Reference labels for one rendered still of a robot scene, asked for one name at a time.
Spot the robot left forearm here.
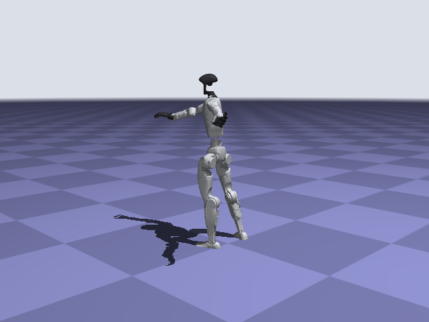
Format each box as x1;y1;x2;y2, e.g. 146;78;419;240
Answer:
212;111;223;127

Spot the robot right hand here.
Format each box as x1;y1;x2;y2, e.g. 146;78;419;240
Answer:
154;112;174;120

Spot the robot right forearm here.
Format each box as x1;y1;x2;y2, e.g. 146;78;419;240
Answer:
171;107;194;121

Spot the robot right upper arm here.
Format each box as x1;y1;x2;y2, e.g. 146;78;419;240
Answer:
188;104;203;118

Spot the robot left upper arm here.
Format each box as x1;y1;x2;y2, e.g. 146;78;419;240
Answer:
206;99;222;116

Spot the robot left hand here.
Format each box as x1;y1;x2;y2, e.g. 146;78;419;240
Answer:
213;112;228;128

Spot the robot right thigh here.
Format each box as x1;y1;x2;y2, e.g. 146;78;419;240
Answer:
215;153;236;203

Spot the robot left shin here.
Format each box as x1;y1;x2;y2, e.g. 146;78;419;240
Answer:
204;199;219;244

